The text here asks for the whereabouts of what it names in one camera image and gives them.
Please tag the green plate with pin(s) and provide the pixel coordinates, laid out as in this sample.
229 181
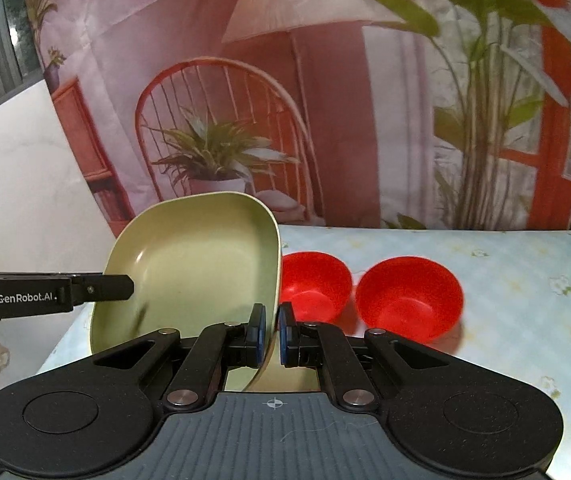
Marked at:
190 260

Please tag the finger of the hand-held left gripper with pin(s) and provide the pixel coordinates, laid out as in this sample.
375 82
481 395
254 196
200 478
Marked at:
107 287

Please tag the red bowl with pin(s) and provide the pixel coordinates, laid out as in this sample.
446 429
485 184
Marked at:
315 285
410 295

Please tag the floral tablecloth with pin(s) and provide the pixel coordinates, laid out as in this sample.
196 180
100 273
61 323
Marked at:
515 285

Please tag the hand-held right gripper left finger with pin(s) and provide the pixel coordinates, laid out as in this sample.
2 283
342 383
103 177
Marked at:
255 335

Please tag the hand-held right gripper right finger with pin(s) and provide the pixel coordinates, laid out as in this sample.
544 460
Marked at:
284 335

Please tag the printed wall backdrop cloth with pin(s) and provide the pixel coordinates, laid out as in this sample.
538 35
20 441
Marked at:
340 110

